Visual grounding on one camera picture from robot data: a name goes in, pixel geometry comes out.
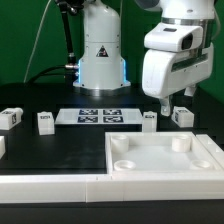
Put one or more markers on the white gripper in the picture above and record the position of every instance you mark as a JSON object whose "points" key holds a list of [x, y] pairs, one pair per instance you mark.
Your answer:
{"points": [[165, 73]]}

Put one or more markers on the white square tabletop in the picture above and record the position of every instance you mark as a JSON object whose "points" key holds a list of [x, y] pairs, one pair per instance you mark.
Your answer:
{"points": [[136, 152]]}

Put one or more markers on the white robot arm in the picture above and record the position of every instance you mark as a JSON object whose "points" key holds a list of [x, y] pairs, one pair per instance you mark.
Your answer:
{"points": [[185, 12]]}

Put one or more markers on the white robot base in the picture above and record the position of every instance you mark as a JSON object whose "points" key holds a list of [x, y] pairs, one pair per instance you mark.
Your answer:
{"points": [[102, 70]]}

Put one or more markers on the white U-shaped fence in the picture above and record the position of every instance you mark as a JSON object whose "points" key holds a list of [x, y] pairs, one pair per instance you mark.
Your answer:
{"points": [[119, 187]]}

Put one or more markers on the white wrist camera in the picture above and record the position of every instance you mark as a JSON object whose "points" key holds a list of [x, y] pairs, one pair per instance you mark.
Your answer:
{"points": [[174, 38]]}

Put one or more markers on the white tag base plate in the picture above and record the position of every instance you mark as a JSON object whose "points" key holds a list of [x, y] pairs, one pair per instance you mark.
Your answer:
{"points": [[110, 116]]}

